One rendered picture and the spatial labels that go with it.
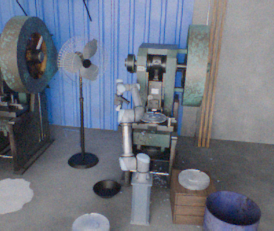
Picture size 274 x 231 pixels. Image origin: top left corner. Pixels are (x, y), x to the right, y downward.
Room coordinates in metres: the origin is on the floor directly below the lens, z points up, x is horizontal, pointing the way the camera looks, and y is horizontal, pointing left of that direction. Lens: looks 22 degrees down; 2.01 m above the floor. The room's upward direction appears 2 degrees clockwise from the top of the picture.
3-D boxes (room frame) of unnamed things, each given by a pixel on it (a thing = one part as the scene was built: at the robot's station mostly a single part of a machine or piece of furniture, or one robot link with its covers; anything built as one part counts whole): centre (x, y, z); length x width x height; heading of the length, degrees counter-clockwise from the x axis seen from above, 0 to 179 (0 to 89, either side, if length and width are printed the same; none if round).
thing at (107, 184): (2.74, 0.29, 0.04); 0.30 x 0.30 x 0.07
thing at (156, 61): (3.15, -0.19, 1.27); 0.21 x 0.12 x 0.34; 173
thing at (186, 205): (2.50, -0.57, 0.18); 0.40 x 0.38 x 0.35; 0
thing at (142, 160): (2.37, -0.07, 0.62); 0.13 x 0.12 x 0.14; 101
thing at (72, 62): (3.74, 0.64, 0.80); 1.24 x 0.65 x 1.59; 173
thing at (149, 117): (3.03, -0.18, 0.78); 0.29 x 0.29 x 0.01
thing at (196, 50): (3.22, -0.54, 1.33); 1.03 x 0.28 x 0.82; 173
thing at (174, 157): (3.26, -0.48, 0.45); 0.92 x 0.12 x 0.90; 173
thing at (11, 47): (3.72, 1.48, 0.87); 1.53 x 0.99 x 1.74; 171
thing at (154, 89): (3.11, -0.19, 1.04); 0.17 x 0.15 x 0.30; 173
